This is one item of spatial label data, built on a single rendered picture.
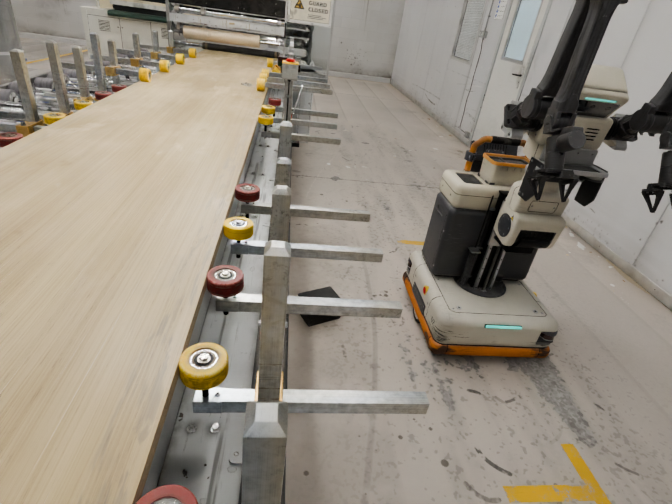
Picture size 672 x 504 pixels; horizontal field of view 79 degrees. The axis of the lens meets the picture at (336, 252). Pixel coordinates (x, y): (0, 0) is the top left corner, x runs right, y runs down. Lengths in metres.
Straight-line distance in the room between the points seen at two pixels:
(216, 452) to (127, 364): 0.31
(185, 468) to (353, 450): 0.90
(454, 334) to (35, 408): 1.69
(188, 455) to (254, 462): 0.60
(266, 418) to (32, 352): 0.55
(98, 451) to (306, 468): 1.10
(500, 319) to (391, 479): 0.90
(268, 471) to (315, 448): 1.33
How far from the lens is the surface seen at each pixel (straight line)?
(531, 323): 2.20
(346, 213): 1.39
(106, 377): 0.75
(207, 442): 0.99
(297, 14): 4.99
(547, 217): 1.94
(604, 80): 1.80
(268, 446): 0.37
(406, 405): 0.83
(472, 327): 2.06
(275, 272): 0.55
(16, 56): 2.21
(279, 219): 0.79
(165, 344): 0.78
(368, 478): 1.69
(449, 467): 1.81
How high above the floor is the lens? 1.43
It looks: 30 degrees down
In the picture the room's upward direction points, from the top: 8 degrees clockwise
